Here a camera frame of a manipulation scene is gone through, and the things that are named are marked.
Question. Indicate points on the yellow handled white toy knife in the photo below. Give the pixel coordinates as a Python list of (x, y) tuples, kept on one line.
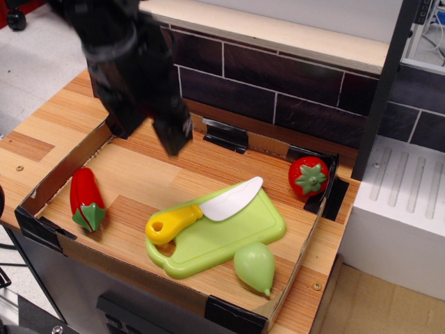
[(164, 227)]

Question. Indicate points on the green plastic cutting board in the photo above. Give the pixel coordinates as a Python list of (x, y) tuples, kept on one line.
[(207, 243)]

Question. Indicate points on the light wooden shelf board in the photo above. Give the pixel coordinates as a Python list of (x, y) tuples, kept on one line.
[(337, 49)]

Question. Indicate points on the black caster wheel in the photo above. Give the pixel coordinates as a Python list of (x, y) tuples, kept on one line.
[(16, 20)]

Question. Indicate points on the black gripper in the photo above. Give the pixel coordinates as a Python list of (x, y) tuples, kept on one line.
[(132, 79)]

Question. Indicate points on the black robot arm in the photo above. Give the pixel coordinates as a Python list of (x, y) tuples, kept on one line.
[(92, 19)]

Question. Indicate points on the red toy chili pepper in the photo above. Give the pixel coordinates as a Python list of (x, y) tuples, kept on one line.
[(86, 202)]

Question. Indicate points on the green toy pear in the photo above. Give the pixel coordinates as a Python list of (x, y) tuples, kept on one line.
[(254, 264)]

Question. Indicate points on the red toy strawberry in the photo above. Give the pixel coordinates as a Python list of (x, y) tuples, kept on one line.
[(308, 176)]

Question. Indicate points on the white toy sink drainer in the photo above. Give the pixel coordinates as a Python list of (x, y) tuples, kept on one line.
[(396, 228)]

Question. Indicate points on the black shelf post right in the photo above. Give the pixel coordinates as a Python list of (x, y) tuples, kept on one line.
[(396, 48)]

